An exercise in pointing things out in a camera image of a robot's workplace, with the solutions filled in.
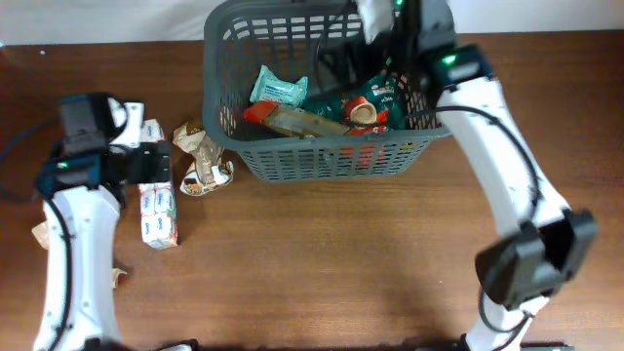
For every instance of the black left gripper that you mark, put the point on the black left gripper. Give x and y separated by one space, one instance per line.
159 161

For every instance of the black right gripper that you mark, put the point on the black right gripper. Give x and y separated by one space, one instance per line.
338 65

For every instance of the white tissue multipack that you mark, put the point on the white tissue multipack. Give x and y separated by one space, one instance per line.
158 212

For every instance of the beige paper bag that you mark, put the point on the beige paper bag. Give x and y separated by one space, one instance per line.
40 233

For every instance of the green Nescafe coffee bag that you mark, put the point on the green Nescafe coffee bag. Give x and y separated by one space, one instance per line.
376 107

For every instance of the grey plastic basket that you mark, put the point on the grey plastic basket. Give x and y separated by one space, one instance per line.
294 39

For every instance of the brown white snack wrapper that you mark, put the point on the brown white snack wrapper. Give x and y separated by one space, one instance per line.
208 172

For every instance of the small white green packet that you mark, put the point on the small white green packet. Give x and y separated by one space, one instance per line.
268 87

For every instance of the orange spaghetti packet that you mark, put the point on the orange spaghetti packet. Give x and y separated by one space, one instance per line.
293 122

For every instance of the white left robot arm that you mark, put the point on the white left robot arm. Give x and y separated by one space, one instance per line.
79 312

